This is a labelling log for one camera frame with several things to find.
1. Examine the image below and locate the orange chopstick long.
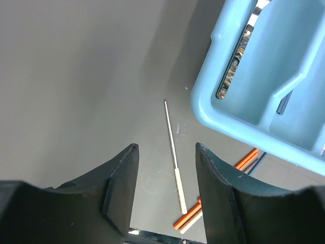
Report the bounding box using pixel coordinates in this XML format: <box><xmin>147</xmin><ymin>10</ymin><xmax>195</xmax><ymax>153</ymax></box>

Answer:
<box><xmin>235</xmin><ymin>148</ymin><xmax>259</xmax><ymax>170</ymax></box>

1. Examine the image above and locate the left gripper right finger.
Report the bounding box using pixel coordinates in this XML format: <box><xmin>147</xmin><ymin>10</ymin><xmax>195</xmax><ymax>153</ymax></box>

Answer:
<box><xmin>196</xmin><ymin>143</ymin><xmax>324</xmax><ymax>243</ymax></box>

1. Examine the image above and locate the beige tipped chopstick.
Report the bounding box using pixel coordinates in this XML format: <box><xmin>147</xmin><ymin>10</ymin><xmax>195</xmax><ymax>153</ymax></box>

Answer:
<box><xmin>180</xmin><ymin>209</ymin><xmax>203</xmax><ymax>234</ymax></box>

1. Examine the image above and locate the dark teal chopstick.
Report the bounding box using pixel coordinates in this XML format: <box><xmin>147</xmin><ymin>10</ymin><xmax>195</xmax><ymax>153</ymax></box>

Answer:
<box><xmin>244</xmin><ymin>152</ymin><xmax>268</xmax><ymax>175</ymax></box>

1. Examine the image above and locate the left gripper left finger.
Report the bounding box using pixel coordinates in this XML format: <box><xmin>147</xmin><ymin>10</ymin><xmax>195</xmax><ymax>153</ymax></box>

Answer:
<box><xmin>1</xmin><ymin>143</ymin><xmax>139</xmax><ymax>243</ymax></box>

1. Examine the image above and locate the orange chopstick lower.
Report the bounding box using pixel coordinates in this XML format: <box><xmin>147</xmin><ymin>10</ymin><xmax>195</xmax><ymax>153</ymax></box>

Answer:
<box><xmin>173</xmin><ymin>197</ymin><xmax>202</xmax><ymax>230</ymax></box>

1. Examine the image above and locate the patterned fork in tray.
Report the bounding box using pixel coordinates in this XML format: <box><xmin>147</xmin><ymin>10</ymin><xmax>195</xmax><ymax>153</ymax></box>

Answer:
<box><xmin>216</xmin><ymin>24</ymin><xmax>254</xmax><ymax>100</ymax></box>

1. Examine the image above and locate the blue plastic cutlery tray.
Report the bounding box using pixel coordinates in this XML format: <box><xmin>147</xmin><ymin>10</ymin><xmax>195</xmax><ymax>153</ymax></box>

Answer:
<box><xmin>191</xmin><ymin>1</ymin><xmax>324</xmax><ymax>175</ymax></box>

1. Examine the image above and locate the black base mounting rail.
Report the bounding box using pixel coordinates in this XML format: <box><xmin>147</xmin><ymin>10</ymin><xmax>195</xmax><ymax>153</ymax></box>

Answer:
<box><xmin>123</xmin><ymin>228</ymin><xmax>205</xmax><ymax>244</ymax></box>

